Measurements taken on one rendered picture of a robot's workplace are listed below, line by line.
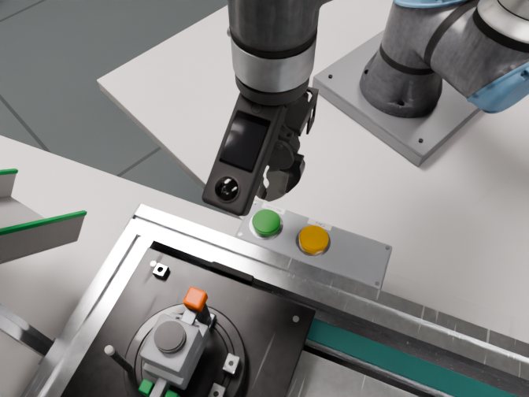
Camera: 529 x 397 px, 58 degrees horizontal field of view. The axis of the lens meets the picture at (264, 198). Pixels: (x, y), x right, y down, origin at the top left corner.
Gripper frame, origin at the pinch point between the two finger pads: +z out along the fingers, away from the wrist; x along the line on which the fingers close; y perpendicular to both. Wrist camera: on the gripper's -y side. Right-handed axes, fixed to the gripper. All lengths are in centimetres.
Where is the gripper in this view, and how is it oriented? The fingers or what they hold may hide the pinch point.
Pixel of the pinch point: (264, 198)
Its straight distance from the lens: 60.1
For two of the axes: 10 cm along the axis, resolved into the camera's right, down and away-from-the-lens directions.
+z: 0.0, 5.3, 8.5
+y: 3.7, -7.9, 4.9
